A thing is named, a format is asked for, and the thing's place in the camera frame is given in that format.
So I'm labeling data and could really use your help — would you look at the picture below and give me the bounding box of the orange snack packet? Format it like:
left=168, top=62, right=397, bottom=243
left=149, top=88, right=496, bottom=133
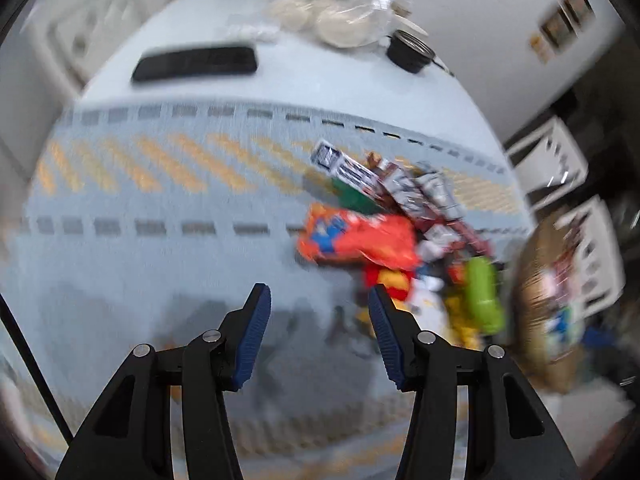
left=297, top=203, right=421, bottom=273

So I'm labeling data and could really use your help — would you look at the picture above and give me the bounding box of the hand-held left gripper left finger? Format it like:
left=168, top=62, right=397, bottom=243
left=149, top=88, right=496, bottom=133
left=54, top=283, right=273, bottom=480

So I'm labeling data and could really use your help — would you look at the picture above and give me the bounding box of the dark green packet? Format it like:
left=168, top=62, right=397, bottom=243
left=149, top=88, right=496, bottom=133
left=330, top=180, right=381, bottom=213

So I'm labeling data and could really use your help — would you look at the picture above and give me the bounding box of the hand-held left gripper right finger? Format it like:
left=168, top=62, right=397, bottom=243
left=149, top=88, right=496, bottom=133
left=368, top=284, right=581, bottom=480

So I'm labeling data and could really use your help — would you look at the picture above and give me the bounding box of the small white plastic packet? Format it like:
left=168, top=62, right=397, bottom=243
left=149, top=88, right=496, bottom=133
left=225, top=17, right=281, bottom=43

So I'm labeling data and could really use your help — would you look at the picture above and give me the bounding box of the blue-grey woven table mat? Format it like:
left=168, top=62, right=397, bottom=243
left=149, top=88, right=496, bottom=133
left=0, top=105, right=538, bottom=480

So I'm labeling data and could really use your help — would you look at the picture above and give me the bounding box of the plastic bag of buns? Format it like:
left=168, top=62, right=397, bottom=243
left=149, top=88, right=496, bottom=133
left=267, top=0, right=401, bottom=51

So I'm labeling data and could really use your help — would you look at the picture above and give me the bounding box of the small framed picture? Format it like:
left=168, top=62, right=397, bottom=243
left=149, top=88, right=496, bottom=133
left=539, top=12, right=573, bottom=51
left=560, top=0, right=596, bottom=26

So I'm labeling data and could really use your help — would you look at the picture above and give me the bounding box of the dark red long box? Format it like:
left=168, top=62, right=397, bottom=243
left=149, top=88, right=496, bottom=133
left=420, top=220, right=496, bottom=261

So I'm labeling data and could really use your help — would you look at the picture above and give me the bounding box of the green plastic toy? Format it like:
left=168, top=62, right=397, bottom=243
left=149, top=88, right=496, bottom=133
left=462, top=256, right=506, bottom=336

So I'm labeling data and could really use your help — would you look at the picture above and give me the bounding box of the red yellow toy figure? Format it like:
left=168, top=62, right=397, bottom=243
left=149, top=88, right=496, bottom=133
left=364, top=262, right=417, bottom=307

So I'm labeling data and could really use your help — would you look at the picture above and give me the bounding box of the black-white patterned box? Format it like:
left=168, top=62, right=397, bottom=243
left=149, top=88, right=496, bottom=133
left=310, top=141, right=381, bottom=196

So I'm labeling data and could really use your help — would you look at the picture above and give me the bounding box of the black cable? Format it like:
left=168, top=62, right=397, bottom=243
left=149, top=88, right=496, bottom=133
left=0, top=294, right=73, bottom=443

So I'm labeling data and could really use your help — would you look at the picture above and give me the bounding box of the white tiger toy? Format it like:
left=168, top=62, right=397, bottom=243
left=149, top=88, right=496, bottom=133
left=407, top=275, right=453, bottom=333

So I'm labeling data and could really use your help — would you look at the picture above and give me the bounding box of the black remote control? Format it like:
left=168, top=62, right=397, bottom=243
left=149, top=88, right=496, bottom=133
left=131, top=45, right=260, bottom=83

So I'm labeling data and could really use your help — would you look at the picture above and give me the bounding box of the white desktop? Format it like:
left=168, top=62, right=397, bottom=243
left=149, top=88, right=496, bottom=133
left=80, top=0, right=506, bottom=171

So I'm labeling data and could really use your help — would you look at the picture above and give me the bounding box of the white chair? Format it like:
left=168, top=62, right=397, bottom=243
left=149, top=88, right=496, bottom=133
left=555, top=195, right=626, bottom=321
left=505, top=116, right=590, bottom=211

